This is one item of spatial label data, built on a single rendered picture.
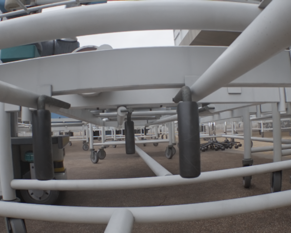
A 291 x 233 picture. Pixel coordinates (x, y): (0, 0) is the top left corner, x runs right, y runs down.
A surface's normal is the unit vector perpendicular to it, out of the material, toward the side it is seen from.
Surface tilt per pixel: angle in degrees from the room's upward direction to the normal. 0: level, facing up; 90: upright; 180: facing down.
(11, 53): 90
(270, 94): 90
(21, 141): 90
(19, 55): 90
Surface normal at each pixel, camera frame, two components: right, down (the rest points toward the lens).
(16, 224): 0.39, -0.81
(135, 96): 0.11, -0.04
